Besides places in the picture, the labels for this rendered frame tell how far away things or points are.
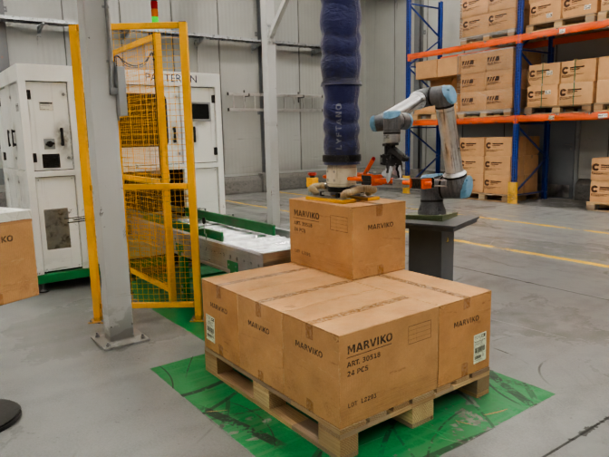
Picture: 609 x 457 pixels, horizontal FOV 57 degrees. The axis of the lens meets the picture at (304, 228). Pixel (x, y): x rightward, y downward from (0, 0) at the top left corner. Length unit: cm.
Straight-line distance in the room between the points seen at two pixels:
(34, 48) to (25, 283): 951
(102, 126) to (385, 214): 183
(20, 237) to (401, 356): 177
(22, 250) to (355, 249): 162
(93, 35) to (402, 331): 253
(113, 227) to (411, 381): 214
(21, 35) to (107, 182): 852
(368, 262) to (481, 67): 872
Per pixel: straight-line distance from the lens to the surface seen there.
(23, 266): 282
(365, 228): 305
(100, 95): 375
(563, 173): 1203
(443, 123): 363
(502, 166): 1123
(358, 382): 239
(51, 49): 1216
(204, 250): 417
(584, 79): 1050
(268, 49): 688
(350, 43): 324
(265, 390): 282
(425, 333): 261
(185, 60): 405
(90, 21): 380
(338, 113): 320
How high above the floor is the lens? 132
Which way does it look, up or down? 9 degrees down
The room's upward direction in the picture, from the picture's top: 1 degrees counter-clockwise
